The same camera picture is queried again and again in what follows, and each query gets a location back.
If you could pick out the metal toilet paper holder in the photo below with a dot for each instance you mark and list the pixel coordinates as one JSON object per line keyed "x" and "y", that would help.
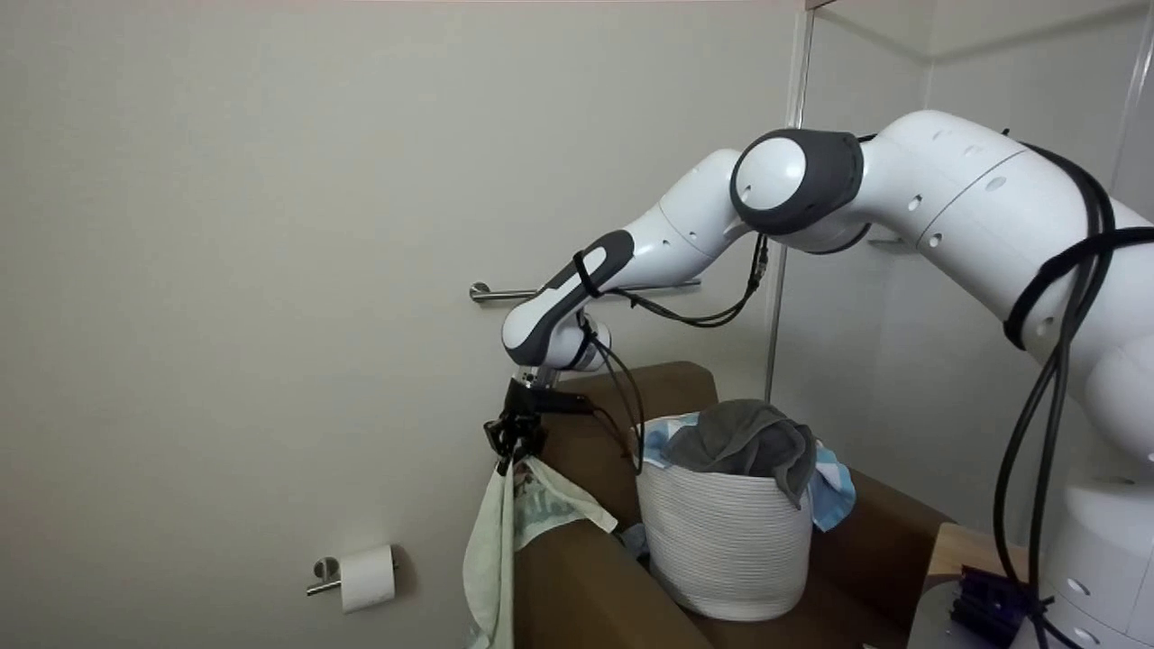
{"x": 327, "y": 576}

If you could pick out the dark blue object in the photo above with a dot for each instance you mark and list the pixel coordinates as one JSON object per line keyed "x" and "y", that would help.
{"x": 993, "y": 604}

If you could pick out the grey towel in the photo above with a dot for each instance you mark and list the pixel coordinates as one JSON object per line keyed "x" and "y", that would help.
{"x": 743, "y": 437}

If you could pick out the light green cloth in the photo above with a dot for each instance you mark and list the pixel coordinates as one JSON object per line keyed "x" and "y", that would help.
{"x": 490, "y": 562}

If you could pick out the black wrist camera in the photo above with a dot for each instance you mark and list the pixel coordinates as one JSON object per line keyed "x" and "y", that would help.
{"x": 562, "y": 400}

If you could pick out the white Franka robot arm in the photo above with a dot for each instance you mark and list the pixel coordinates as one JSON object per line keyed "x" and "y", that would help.
{"x": 960, "y": 181}

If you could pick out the metal wall grab bar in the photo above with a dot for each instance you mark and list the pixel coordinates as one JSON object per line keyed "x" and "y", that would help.
{"x": 498, "y": 292}

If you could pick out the metal shower frame post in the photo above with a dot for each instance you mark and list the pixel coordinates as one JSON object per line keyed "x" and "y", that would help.
{"x": 779, "y": 326}

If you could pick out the white toilet paper roll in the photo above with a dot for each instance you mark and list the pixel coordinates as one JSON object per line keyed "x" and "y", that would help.
{"x": 370, "y": 579}

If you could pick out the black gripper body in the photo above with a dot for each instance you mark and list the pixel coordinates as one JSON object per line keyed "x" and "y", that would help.
{"x": 521, "y": 415}

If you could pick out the blue and white cloth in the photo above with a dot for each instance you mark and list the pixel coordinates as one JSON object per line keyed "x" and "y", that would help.
{"x": 837, "y": 488}

